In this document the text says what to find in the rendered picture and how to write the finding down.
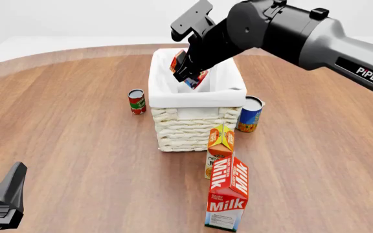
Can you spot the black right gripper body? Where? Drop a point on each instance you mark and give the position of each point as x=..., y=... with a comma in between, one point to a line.
x=210, y=47

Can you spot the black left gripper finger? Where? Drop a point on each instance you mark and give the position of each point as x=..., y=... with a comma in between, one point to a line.
x=10, y=189

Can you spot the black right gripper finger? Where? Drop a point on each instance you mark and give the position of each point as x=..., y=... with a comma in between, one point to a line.
x=180, y=71
x=195, y=72

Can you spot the red and blue butter box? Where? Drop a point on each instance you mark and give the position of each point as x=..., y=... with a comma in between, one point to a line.
x=197, y=82

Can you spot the silver-grey and black right robot arm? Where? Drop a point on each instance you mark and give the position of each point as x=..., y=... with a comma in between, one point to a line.
x=319, y=41

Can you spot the white woven basket with cloth lining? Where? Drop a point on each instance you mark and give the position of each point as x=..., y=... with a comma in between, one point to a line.
x=186, y=116

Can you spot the red tomato soup tin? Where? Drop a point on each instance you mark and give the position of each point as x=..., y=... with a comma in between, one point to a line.
x=137, y=103

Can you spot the blue and yellow soup tin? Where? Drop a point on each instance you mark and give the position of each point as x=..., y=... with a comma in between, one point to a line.
x=249, y=116

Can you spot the orange juice carton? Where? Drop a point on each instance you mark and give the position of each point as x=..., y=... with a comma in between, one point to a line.
x=220, y=143

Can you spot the red and white milk carton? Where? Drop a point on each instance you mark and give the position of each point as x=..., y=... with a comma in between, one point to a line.
x=227, y=194

